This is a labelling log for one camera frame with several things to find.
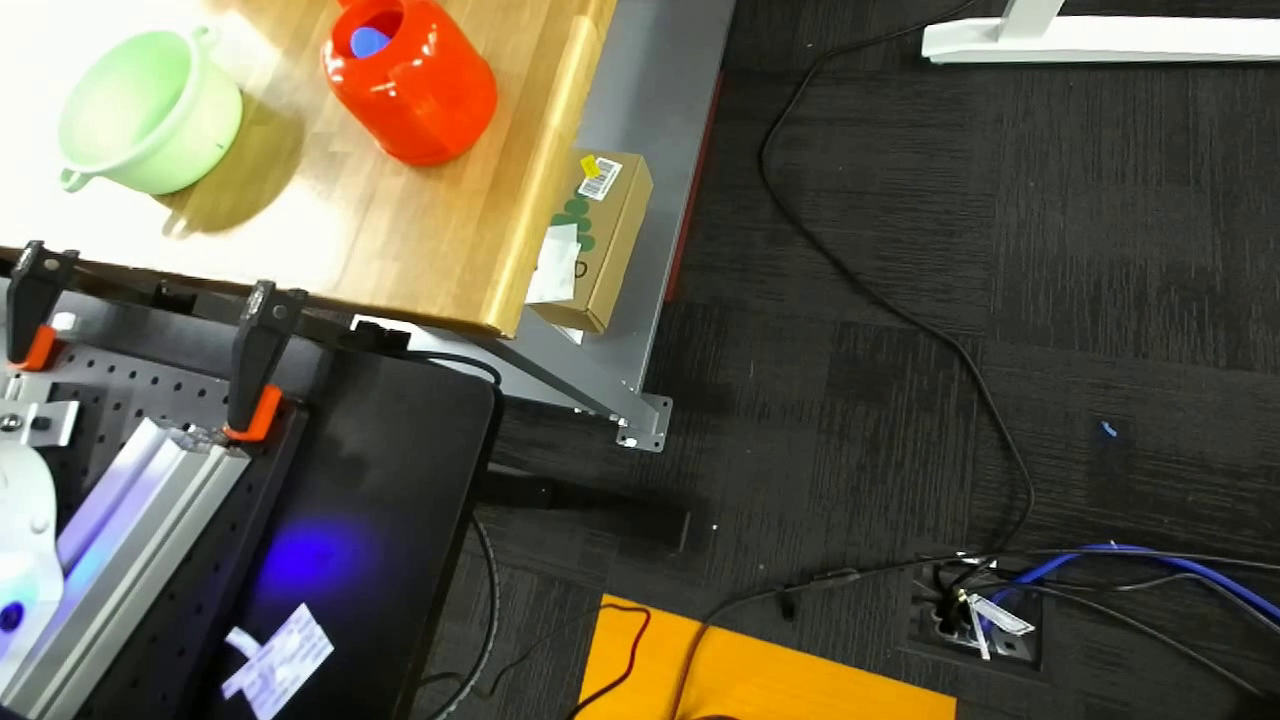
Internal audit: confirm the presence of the green plastic cup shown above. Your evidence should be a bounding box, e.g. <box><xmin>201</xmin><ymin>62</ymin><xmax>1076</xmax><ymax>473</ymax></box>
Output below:
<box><xmin>55</xmin><ymin>30</ymin><xmax>247</xmax><ymax>200</ymax></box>

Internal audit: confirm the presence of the small cardboard box green print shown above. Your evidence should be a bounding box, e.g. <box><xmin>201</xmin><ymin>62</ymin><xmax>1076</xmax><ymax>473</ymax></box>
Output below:
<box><xmin>518</xmin><ymin>149</ymin><xmax>655</xmax><ymax>340</ymax></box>

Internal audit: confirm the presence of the black perforated breadboard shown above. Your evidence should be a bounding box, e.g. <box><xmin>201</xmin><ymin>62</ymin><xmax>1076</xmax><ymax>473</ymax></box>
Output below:
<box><xmin>0</xmin><ymin>296</ymin><xmax>505</xmax><ymax>720</ymax></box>

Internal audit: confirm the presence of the orange floor mat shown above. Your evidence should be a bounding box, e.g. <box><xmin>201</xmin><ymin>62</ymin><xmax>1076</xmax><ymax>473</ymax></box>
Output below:
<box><xmin>570</xmin><ymin>594</ymin><xmax>962</xmax><ymax>720</ymax></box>

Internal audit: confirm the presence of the red toy teapot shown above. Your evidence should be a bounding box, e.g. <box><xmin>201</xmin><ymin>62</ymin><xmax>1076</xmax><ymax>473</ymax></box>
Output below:
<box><xmin>321</xmin><ymin>0</ymin><xmax>505</xmax><ymax>171</ymax></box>

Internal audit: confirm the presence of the blue ball in teapot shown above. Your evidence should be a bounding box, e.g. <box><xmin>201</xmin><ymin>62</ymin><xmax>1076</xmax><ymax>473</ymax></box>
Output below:
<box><xmin>349</xmin><ymin>24</ymin><xmax>400</xmax><ymax>63</ymax></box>

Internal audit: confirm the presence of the floor outlet box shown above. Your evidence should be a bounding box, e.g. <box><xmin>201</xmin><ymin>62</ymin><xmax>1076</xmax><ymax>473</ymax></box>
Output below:
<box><xmin>914</xmin><ymin>556</ymin><xmax>1046</xmax><ymax>664</ymax></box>

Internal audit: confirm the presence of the white tape piece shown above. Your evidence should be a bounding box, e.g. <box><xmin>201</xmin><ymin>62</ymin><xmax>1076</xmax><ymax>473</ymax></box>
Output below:
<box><xmin>214</xmin><ymin>600</ymin><xmax>335</xmax><ymax>706</ymax></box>

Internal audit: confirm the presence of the aluminium extrusion profile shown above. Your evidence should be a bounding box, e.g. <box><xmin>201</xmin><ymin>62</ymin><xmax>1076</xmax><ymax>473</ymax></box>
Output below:
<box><xmin>0</xmin><ymin>415</ymin><xmax>256</xmax><ymax>720</ymax></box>

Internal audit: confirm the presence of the white desk foot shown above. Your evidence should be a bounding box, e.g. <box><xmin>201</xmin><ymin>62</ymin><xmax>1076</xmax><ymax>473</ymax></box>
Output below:
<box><xmin>918</xmin><ymin>0</ymin><xmax>1280</xmax><ymax>70</ymax></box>

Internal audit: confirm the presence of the grey metal table frame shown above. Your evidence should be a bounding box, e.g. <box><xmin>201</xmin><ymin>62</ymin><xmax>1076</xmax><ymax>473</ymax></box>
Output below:
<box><xmin>352</xmin><ymin>0</ymin><xmax>739</xmax><ymax>457</ymax></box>

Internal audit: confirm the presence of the short black floor cable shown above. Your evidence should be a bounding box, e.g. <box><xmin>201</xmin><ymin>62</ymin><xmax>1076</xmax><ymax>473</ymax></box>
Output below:
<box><xmin>661</xmin><ymin>559</ymin><xmax>937</xmax><ymax>720</ymax></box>

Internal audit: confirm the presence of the long black floor cable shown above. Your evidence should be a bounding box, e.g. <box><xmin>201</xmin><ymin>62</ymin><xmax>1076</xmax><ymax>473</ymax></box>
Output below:
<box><xmin>756</xmin><ymin>30</ymin><xmax>1045</xmax><ymax>569</ymax></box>

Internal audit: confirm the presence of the black clamp with orange handle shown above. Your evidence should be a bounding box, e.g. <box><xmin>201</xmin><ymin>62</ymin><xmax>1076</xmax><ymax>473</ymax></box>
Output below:
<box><xmin>221</xmin><ymin>277</ymin><xmax>312</xmax><ymax>447</ymax></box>
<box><xmin>5</xmin><ymin>237</ymin><xmax>87</xmax><ymax>377</ymax></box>

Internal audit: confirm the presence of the blue floor cable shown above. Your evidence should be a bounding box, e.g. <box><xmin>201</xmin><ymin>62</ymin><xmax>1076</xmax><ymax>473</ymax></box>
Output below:
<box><xmin>992</xmin><ymin>539</ymin><xmax>1280</xmax><ymax>628</ymax></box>

